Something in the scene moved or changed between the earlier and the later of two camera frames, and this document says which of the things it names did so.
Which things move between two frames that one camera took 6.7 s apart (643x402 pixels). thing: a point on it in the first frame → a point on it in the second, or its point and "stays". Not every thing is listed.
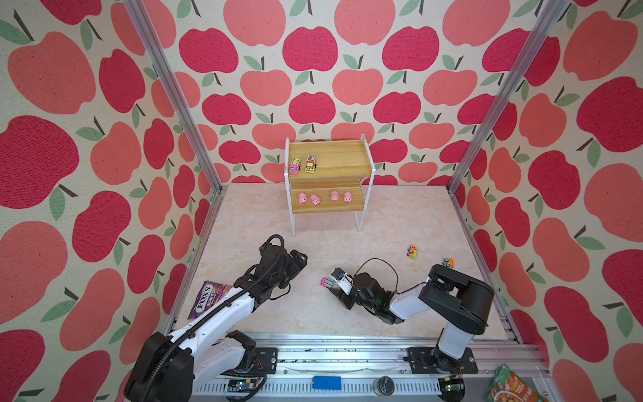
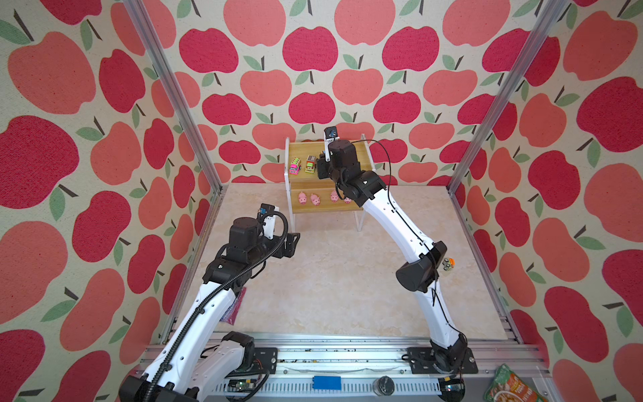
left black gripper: (295, 266) → (281, 251)
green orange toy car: (450, 262) stays
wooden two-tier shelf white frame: (328, 177) stays
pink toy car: (295, 166) stays
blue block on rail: (325, 382) stays
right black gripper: (342, 296) → (324, 165)
